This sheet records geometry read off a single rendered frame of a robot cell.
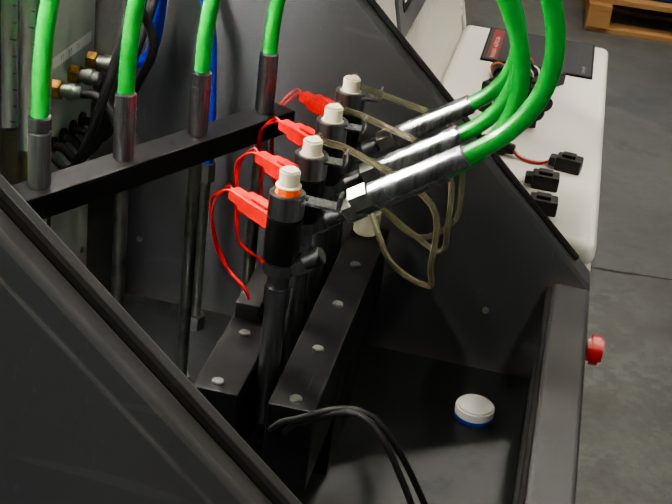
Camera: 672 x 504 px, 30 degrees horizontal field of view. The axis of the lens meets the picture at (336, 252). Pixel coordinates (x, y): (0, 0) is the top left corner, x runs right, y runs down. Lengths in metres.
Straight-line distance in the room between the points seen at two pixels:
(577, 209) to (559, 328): 0.22
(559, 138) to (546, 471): 0.65
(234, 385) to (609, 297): 2.43
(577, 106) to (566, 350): 0.58
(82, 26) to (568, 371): 0.57
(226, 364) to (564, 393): 0.30
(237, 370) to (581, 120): 0.77
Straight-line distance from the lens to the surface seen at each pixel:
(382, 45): 1.22
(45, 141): 1.00
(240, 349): 1.04
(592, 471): 2.70
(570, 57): 1.88
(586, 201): 1.42
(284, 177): 0.94
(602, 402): 2.92
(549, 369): 1.15
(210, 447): 0.65
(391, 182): 0.92
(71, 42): 1.25
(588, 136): 1.60
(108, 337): 0.63
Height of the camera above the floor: 1.54
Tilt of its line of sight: 28 degrees down
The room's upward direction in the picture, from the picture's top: 8 degrees clockwise
